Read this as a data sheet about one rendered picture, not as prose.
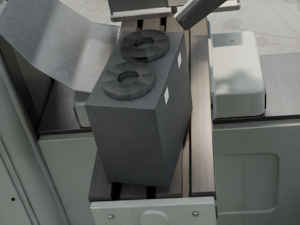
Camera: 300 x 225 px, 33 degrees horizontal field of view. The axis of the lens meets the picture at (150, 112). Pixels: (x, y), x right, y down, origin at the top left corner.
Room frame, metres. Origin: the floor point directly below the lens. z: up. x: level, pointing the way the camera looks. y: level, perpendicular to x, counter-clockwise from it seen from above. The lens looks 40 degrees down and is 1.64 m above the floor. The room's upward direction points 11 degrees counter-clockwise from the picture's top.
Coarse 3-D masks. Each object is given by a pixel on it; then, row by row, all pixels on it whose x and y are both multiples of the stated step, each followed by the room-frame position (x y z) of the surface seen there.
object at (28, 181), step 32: (0, 64) 1.02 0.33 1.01; (0, 96) 1.00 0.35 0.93; (32, 96) 1.11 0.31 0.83; (0, 128) 0.99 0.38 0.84; (32, 128) 1.03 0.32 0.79; (0, 160) 0.99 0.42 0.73; (32, 160) 1.01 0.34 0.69; (0, 192) 0.99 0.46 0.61; (32, 192) 0.99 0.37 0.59; (0, 224) 1.00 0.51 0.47; (32, 224) 0.98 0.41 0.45; (64, 224) 1.02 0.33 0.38
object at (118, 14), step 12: (108, 0) 1.21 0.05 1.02; (120, 0) 1.21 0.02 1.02; (132, 0) 1.20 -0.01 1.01; (144, 0) 1.20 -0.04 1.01; (156, 0) 1.19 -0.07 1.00; (168, 0) 1.19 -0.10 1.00; (180, 0) 1.18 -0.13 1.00; (228, 0) 1.16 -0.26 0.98; (120, 12) 1.21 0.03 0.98; (132, 12) 1.20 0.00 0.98; (144, 12) 1.19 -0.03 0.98; (156, 12) 1.18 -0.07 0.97; (168, 12) 1.17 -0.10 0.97
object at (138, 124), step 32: (128, 32) 0.82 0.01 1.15; (160, 32) 0.78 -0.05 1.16; (128, 64) 0.70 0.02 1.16; (160, 64) 0.70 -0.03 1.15; (96, 96) 0.64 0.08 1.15; (128, 96) 0.62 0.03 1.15; (160, 96) 0.62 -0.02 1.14; (96, 128) 0.63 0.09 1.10; (128, 128) 0.60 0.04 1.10; (160, 128) 0.59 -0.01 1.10; (128, 160) 0.61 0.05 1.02; (160, 160) 0.59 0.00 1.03
